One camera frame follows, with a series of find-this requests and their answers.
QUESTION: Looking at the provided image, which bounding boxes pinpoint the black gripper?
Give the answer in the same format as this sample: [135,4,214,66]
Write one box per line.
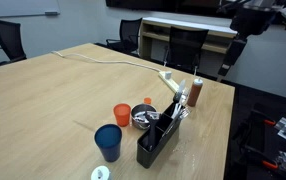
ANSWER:
[217,5,277,78]

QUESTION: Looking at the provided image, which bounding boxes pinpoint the black cutlery rack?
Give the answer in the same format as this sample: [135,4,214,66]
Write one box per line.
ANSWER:
[136,101,184,169]

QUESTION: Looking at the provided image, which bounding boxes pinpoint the black mesh office chair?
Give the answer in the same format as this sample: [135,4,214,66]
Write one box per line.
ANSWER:
[0,18,28,70]
[163,26,210,75]
[105,17,143,57]

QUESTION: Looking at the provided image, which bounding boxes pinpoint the light wooden shelf unit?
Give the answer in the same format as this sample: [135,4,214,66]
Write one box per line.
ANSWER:
[138,16,239,83]

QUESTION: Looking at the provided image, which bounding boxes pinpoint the brown spice bottle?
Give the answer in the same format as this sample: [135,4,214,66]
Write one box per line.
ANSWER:
[186,77,204,108]

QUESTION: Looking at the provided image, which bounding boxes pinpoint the white plastic knife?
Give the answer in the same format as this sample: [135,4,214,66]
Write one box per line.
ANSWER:
[176,78,187,101]

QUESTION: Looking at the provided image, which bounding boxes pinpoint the white plastic fork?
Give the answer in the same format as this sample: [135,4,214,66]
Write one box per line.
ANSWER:
[171,94,189,120]

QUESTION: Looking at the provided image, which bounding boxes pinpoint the white power strip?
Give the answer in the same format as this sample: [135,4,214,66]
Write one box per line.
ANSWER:
[158,70,181,94]

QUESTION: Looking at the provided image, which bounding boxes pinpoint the black plastic fork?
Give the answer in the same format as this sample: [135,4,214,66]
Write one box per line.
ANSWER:
[172,91,183,105]

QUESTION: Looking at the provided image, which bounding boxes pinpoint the clear plastic fork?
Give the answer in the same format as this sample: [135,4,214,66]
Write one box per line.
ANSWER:
[161,107,191,138]

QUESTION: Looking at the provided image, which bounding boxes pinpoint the round metal bowl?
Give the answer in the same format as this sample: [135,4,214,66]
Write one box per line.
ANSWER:
[130,103,158,131]

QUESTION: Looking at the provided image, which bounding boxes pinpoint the silver foil packets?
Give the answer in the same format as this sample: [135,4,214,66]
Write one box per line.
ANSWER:
[133,110,161,127]

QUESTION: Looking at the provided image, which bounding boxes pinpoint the black plastic spoon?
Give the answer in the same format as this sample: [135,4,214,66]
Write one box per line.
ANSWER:
[145,114,159,152]

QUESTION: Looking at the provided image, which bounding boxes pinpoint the orange plastic cup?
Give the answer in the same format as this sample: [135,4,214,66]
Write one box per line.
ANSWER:
[112,103,132,128]

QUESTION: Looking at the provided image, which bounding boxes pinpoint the blue plastic cup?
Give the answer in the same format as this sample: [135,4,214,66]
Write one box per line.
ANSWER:
[93,123,123,163]

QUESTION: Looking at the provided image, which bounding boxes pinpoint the black clamp orange handle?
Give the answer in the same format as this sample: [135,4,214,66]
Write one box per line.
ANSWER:
[247,109,277,134]
[242,146,286,172]

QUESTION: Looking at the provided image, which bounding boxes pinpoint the black wall screen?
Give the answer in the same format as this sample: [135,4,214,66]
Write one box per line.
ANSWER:
[105,0,237,18]

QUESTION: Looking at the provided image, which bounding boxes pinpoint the white power cable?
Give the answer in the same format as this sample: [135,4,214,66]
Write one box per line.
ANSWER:
[50,50,164,73]

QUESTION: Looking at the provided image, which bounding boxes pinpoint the white wall whiteboard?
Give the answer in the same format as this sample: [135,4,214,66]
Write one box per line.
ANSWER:
[0,0,61,19]

